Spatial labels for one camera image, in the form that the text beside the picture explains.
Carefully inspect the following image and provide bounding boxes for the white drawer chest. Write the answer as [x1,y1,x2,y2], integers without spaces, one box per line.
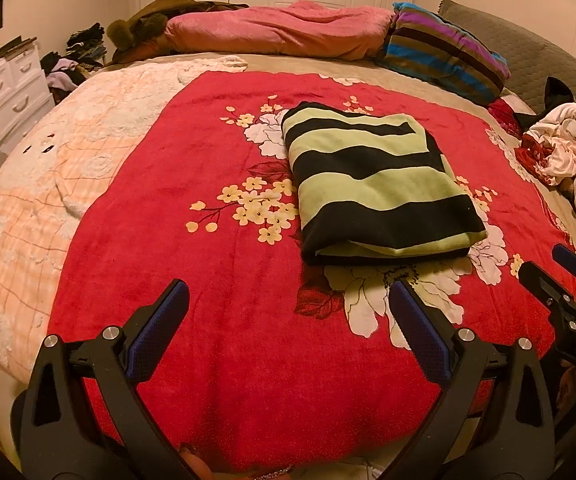
[0,38,55,155]

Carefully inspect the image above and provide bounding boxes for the white peach fluffy blanket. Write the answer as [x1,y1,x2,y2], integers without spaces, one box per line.
[0,55,248,382]

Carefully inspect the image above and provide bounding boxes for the multicolour striped pillow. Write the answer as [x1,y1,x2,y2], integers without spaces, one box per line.
[377,2,511,106]

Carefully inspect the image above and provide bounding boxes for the grey quilted headboard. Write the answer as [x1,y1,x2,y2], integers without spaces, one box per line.
[438,0,576,112]

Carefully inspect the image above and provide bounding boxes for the dark clothes pile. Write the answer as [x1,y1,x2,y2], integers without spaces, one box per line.
[41,23,107,104]

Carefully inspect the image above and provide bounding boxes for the pink duvet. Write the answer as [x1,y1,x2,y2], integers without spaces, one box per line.
[165,0,395,61]

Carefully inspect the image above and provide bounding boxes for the green black striped frog sweater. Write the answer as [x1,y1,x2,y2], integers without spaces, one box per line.
[281,102,487,266]

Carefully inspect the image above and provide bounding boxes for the brown furry coat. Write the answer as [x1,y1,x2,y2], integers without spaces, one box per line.
[106,0,248,63]

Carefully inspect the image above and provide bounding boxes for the white red clothes pile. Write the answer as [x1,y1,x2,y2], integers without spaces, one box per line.
[488,77,576,211]

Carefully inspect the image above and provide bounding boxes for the red floral blanket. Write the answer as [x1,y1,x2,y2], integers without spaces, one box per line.
[49,72,576,472]

